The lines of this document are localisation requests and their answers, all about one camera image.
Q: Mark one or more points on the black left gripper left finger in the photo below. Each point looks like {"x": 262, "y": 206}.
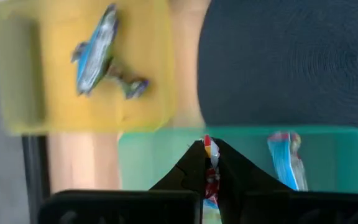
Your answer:
{"x": 135, "y": 208}

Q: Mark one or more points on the blue oatmeal raisin granola bar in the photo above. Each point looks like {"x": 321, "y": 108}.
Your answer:
{"x": 95, "y": 53}

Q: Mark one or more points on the yellow translucent plastic bin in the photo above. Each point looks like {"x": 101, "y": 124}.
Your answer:
{"x": 57, "y": 109}

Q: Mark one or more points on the round dark woven mat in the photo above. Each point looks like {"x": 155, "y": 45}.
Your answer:
{"x": 291, "y": 62}

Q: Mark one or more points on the green translucent plastic bin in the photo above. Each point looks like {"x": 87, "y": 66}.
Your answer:
{"x": 337, "y": 161}

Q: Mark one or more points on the blue and white granola bar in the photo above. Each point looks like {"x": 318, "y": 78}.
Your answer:
{"x": 284, "y": 161}

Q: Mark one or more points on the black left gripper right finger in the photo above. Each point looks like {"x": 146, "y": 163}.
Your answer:
{"x": 275, "y": 208}

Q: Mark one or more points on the red granola bar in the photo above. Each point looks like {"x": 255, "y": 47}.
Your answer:
{"x": 212, "y": 180}

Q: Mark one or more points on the black table frame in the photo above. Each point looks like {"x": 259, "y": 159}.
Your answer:
{"x": 36, "y": 177}

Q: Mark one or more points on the green and purple granola bar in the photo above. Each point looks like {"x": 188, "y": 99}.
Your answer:
{"x": 132, "y": 87}

